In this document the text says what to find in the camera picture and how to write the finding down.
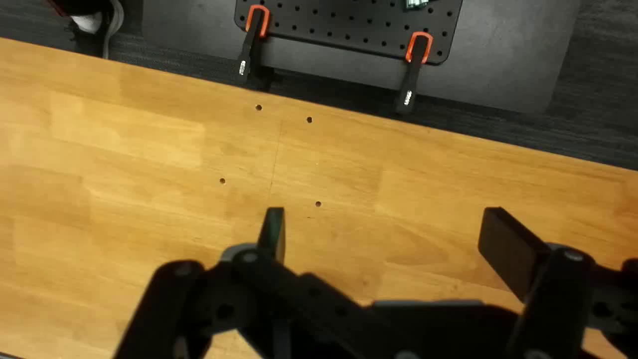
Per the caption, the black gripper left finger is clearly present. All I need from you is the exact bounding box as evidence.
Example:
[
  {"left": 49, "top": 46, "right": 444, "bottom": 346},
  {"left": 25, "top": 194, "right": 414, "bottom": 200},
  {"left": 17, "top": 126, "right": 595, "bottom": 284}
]
[{"left": 111, "top": 206, "right": 372, "bottom": 359}]

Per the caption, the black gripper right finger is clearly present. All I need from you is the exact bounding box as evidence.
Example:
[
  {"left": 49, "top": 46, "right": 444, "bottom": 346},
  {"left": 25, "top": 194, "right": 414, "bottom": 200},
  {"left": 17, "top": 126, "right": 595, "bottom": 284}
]
[{"left": 476, "top": 206, "right": 638, "bottom": 359}]

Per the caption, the black clamp with orange handle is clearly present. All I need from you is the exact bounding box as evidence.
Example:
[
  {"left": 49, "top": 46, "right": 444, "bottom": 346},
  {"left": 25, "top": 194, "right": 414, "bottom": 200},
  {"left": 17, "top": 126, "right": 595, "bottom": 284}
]
[
  {"left": 234, "top": 3, "right": 272, "bottom": 78},
  {"left": 394, "top": 30, "right": 436, "bottom": 116}
]

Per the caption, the black perforated pegboard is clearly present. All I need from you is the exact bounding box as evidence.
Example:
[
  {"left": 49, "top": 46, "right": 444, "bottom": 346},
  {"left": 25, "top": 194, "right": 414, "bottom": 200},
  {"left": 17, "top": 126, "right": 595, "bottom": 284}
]
[{"left": 232, "top": 0, "right": 464, "bottom": 66}]

